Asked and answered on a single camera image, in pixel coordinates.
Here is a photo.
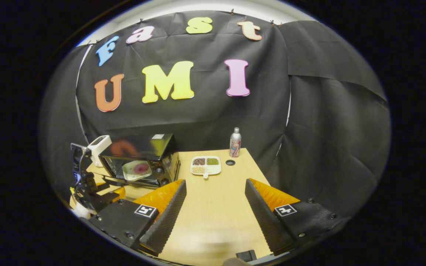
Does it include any silver printed spray bottle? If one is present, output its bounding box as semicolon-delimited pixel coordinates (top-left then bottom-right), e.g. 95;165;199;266
229;127;242;158

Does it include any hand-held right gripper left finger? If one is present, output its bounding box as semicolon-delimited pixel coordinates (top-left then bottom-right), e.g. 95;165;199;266
88;179;187;256

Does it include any white power strip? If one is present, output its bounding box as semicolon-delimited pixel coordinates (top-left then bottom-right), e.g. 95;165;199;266
87;136;112;167

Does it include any white square plate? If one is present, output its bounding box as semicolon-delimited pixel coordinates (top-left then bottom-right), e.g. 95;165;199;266
122;160;152;181

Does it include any black electric oven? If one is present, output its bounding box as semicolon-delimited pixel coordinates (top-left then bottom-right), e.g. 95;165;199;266
98;134;181;187

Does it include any white compartment tray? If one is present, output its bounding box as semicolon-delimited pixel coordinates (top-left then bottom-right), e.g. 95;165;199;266
191;156;222;180

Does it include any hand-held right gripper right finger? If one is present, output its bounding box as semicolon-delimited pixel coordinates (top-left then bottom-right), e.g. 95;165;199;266
245;178;349;256

